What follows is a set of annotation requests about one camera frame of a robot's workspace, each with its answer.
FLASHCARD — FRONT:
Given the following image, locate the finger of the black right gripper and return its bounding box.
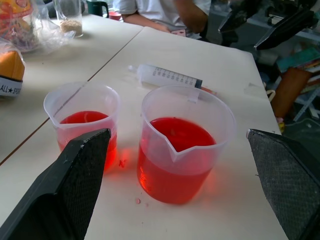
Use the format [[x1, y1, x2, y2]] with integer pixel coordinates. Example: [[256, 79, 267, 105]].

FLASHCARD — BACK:
[[217, 4, 254, 34], [254, 9, 319, 51]]

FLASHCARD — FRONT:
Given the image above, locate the teal book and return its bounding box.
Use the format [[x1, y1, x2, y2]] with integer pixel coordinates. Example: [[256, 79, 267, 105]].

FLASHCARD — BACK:
[[276, 46, 320, 74]]

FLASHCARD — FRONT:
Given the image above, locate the clear tape piece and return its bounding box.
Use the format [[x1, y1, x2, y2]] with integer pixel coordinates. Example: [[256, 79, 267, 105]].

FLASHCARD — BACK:
[[243, 81, 264, 95]]

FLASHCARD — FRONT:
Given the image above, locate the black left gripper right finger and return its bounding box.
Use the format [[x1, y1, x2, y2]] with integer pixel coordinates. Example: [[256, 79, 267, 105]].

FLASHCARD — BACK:
[[245, 128, 320, 240]]

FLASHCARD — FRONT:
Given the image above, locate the large beaker of red liquid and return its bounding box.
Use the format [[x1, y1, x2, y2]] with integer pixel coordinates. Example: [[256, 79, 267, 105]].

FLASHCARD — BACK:
[[136, 85, 238, 205]]

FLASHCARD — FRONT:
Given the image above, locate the clear plastic bag of snacks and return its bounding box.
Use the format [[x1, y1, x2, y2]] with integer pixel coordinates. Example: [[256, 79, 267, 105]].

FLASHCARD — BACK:
[[0, 0, 76, 54]]

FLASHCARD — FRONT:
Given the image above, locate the small red bowl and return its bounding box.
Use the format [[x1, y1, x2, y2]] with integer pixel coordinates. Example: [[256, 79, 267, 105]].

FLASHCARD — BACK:
[[108, 11, 123, 23]]

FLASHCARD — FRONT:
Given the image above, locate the tall glass with grains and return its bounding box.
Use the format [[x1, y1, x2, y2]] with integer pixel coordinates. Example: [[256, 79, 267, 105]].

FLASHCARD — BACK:
[[53, 0, 84, 38]]

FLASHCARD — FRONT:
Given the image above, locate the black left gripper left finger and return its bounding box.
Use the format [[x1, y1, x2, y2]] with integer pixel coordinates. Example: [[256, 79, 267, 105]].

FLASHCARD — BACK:
[[0, 128, 112, 240]]

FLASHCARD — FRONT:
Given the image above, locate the person in white shirt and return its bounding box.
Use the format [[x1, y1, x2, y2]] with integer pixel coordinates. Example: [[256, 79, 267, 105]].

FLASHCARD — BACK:
[[112, 0, 212, 40]]

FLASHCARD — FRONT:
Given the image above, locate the large clear plastic syringe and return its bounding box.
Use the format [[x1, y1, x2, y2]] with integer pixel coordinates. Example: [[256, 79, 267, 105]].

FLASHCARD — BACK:
[[127, 63, 218, 103]]

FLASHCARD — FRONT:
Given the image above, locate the yellow All Star shoe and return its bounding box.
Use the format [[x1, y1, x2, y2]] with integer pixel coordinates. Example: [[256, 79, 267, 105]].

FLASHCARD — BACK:
[[0, 44, 26, 99]]

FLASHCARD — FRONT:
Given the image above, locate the small beaker of red liquid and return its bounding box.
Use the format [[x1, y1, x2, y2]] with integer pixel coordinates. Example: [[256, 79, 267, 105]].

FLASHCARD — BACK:
[[43, 81, 122, 173]]

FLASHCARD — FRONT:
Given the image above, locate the dark green kettle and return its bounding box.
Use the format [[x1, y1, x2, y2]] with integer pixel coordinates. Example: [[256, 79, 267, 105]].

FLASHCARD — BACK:
[[86, 0, 110, 18]]

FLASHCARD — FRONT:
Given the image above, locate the brown cardboard box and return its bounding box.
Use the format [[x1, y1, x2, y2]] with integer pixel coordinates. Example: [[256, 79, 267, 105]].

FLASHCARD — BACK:
[[271, 66, 313, 119]]

